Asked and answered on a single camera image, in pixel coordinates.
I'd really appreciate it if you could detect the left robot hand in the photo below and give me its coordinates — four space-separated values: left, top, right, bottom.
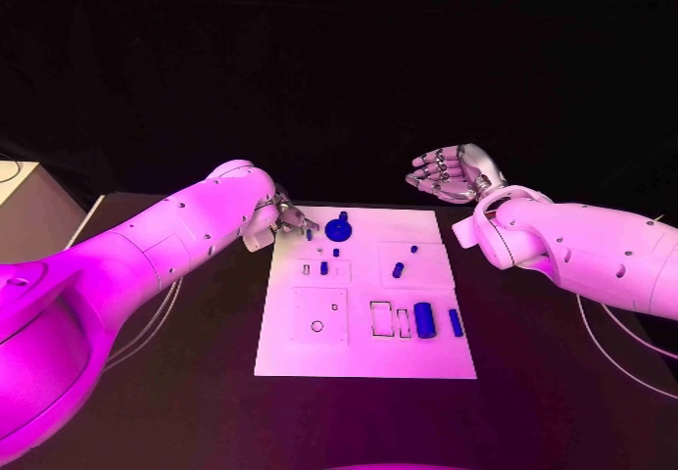
263 184 322 235

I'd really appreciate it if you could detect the blue gear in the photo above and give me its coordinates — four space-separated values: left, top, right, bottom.
323 211 355 243

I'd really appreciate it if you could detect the white task board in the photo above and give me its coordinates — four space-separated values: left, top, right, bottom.
253 205 479 380

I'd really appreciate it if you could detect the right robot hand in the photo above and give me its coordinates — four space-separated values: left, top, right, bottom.
404 142 509 205

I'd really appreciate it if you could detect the white cable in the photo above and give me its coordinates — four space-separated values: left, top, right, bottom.
600 304 678 360
576 293 678 400
104 278 182 368
113 278 186 363

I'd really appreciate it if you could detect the large blue cylinder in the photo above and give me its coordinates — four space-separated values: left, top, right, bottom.
413 301 440 340

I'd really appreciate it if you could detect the beige cabinet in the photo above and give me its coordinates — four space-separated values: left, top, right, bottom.
0 160 90 264

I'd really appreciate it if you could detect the black cable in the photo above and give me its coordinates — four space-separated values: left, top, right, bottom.
0 153 25 184

